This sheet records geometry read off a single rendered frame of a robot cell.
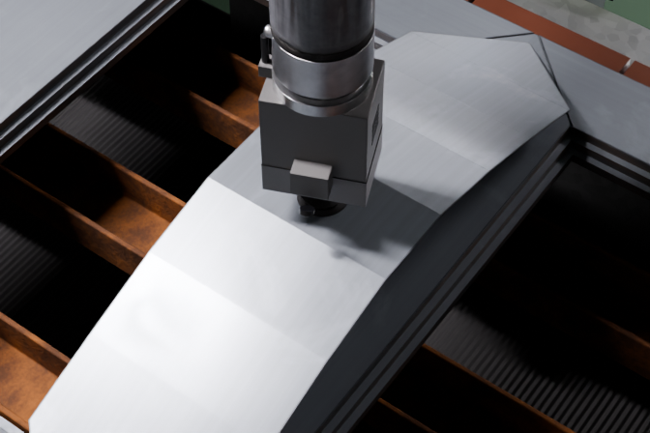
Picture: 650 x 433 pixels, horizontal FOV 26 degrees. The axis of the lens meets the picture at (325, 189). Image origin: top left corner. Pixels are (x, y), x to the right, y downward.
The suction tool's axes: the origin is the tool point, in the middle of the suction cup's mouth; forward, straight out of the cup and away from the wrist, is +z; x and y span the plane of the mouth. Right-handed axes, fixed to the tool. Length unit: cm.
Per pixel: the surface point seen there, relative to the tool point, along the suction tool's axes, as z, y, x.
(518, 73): 7.0, 13.5, 25.7
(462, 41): 7.4, 7.4, 29.3
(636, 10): 94, 30, 134
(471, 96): 4.1, 9.7, 18.9
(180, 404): 3.5, -6.9, -19.0
